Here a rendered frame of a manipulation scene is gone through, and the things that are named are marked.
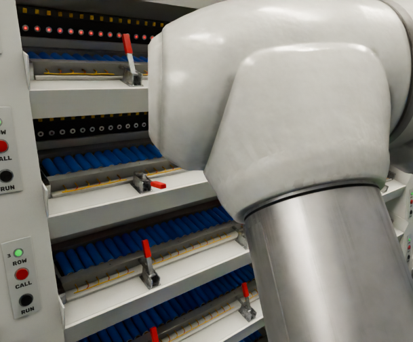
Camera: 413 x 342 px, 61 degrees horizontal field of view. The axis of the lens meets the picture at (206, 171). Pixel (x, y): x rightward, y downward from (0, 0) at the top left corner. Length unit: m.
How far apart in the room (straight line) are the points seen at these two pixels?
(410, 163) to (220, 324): 0.69
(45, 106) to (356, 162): 0.48
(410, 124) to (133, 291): 0.57
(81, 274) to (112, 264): 0.06
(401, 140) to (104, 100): 0.46
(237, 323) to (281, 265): 0.73
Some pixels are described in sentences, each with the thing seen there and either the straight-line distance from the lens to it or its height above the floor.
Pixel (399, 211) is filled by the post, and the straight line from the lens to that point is 1.62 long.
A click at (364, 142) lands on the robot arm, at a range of 0.24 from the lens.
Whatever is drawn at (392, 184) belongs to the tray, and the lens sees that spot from 1.53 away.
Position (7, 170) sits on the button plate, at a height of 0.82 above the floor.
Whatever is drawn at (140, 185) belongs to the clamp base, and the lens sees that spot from 0.67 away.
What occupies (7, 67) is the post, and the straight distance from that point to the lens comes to 0.59.
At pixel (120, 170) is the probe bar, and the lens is 0.70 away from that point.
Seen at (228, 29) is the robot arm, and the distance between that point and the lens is 0.25.
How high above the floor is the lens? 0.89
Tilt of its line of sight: 11 degrees down
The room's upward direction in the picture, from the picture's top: 3 degrees counter-clockwise
